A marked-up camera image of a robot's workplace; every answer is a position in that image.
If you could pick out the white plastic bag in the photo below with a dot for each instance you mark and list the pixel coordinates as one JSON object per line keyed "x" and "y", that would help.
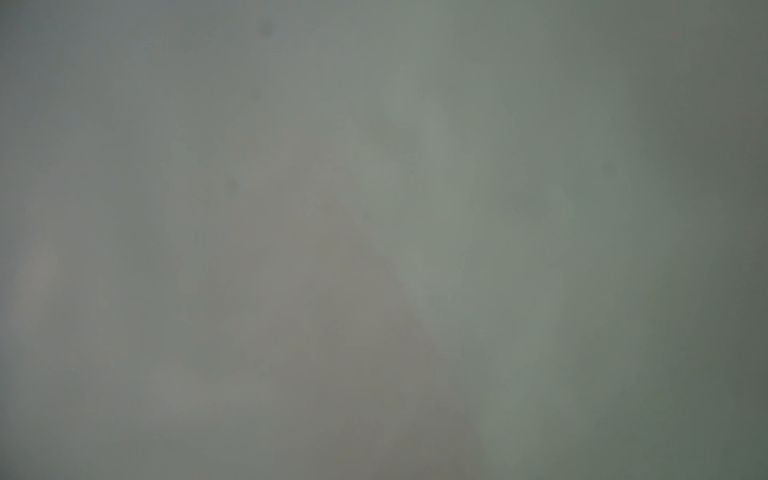
{"x": 383, "y": 239}

